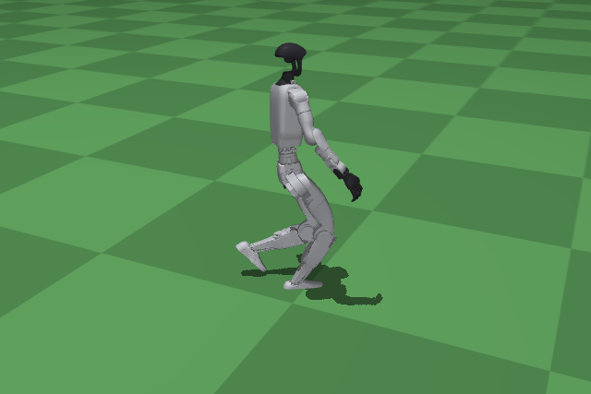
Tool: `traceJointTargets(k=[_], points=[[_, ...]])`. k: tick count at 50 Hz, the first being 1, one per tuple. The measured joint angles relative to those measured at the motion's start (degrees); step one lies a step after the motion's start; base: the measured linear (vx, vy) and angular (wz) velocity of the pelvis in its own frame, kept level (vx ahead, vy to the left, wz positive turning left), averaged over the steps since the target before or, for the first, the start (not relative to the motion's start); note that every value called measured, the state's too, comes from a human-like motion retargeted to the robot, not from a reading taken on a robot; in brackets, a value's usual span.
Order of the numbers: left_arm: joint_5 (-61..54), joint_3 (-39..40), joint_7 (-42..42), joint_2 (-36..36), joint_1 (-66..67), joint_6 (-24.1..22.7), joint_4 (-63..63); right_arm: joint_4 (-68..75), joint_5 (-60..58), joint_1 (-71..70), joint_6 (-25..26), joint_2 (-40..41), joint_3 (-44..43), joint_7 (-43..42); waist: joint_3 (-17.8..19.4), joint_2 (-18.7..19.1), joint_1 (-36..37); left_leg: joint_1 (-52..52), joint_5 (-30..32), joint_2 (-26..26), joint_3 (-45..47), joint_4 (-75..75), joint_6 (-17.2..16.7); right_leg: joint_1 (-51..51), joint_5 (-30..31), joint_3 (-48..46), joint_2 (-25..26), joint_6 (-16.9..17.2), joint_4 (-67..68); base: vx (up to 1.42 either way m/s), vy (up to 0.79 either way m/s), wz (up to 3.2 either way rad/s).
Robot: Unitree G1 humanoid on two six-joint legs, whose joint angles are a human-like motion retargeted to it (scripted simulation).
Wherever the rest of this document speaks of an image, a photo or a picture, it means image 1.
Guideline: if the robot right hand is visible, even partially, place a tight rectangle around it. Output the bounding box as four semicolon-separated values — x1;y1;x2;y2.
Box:
333;168;363;202

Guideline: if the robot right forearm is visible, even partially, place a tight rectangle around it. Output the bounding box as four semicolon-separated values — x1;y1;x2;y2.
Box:
312;129;346;174

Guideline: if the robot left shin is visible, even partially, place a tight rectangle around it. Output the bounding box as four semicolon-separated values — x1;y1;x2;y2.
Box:
250;223;308;253

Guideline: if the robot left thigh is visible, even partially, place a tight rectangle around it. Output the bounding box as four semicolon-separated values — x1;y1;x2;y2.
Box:
296;171;319;241

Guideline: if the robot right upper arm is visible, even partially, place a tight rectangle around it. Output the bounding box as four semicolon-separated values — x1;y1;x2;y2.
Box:
287;89;317;146

